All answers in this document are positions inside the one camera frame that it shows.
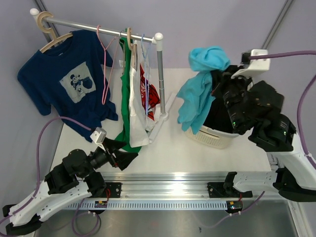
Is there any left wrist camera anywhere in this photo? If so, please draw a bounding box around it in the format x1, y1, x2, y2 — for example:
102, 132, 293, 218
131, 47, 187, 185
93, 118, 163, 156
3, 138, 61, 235
90, 127, 107, 150

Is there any white printed t shirt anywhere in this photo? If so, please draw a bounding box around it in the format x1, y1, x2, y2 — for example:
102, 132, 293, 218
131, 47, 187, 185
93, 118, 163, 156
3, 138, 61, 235
129, 40, 160, 148

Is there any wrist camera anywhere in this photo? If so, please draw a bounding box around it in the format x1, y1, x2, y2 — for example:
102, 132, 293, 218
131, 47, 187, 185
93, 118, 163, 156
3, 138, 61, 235
90, 127, 107, 150
231, 49, 271, 79

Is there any metal clothes rack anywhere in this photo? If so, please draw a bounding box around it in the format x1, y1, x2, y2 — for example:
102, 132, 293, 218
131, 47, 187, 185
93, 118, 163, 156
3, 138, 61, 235
30, 8, 176, 149

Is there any cream laundry basket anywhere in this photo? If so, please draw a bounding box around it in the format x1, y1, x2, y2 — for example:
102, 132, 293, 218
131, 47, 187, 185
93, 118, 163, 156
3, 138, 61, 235
185, 125, 239, 149

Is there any pink wire hanger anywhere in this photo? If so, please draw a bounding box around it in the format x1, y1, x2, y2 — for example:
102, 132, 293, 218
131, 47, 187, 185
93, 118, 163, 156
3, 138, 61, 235
96, 25, 117, 105

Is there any black t shirt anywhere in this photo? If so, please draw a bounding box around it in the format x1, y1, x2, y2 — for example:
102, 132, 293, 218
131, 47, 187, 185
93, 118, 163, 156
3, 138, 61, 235
203, 66, 238, 134

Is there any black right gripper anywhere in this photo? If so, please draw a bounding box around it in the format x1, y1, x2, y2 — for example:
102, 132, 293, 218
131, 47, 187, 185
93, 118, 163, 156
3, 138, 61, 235
211, 65, 255, 131

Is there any light blue wire hanger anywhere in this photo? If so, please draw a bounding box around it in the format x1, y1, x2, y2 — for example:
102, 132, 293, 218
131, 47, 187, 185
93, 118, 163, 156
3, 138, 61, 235
141, 34, 151, 116

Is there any light blue t shirt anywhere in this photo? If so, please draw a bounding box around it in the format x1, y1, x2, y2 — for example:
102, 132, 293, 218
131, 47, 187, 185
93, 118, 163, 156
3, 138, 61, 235
177, 46, 231, 135

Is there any beige wooden hanger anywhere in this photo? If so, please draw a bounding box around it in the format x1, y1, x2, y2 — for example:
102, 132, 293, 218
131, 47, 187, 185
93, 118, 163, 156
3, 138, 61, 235
36, 11, 73, 53
126, 27, 138, 70

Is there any navy blue t shirt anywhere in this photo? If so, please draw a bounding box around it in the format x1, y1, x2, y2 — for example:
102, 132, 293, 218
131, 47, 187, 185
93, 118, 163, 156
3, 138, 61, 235
17, 30, 119, 129

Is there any white slotted cable duct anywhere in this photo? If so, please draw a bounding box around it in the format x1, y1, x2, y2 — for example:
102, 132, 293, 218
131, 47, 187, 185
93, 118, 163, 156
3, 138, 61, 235
64, 200, 228, 210

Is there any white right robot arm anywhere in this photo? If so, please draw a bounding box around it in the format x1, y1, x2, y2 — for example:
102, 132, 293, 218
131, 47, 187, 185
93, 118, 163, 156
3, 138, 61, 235
210, 65, 316, 202

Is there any green t shirt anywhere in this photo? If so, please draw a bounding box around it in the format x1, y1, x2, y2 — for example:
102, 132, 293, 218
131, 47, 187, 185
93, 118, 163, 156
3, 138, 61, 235
115, 37, 141, 153

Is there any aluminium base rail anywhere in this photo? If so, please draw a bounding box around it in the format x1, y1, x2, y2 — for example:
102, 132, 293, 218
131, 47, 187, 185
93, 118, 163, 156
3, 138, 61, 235
74, 171, 272, 201

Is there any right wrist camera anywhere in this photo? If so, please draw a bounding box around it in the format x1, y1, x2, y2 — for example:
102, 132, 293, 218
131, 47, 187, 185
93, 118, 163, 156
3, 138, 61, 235
231, 49, 271, 79

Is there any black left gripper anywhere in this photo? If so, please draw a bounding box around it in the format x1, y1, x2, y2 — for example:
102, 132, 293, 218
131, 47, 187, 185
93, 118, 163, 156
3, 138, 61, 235
79, 137, 138, 178

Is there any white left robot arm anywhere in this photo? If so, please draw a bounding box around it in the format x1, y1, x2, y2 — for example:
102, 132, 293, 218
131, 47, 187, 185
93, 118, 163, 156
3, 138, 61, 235
2, 139, 138, 237

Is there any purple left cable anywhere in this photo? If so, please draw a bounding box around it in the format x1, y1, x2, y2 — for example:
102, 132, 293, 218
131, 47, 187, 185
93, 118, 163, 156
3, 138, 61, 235
0, 116, 102, 235

